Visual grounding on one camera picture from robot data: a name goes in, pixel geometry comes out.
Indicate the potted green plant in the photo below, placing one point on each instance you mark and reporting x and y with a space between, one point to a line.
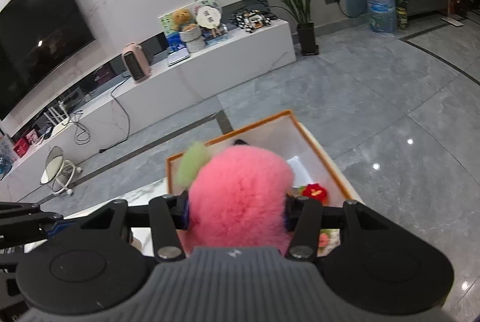
300 3

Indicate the orange crochet tangerine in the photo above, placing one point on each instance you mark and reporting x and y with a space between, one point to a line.
315 191

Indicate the crochet flower bouquet bunny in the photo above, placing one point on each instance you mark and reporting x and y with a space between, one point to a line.
329 239

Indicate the white tv console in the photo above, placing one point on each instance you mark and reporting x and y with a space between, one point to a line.
134 106

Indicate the small notebook on console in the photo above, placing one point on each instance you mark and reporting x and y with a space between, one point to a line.
178 56

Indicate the white paper fan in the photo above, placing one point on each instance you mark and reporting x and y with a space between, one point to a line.
209 18

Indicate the white rolling stool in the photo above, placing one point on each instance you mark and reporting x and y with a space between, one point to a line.
59 172

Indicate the blue water jug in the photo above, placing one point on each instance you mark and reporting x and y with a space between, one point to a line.
382 16

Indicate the pink green fluffy peach plush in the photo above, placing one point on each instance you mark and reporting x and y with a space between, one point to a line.
236 197

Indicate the white wifi router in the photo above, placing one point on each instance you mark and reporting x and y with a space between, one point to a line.
59 117

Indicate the brown teddy bear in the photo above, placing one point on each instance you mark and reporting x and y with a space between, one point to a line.
182 20

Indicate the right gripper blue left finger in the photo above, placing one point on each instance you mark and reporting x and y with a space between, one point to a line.
167 215

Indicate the orange storage box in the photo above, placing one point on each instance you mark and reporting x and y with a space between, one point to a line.
284 135

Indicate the white black plush dog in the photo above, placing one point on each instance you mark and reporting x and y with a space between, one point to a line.
240 142

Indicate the pink space heater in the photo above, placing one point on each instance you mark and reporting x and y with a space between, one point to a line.
136 62

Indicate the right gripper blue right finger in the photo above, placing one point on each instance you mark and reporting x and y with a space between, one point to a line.
303 221

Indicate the black television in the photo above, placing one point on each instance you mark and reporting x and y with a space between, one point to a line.
37 36

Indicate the black white toy vehicle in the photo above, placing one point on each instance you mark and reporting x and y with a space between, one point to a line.
250 20

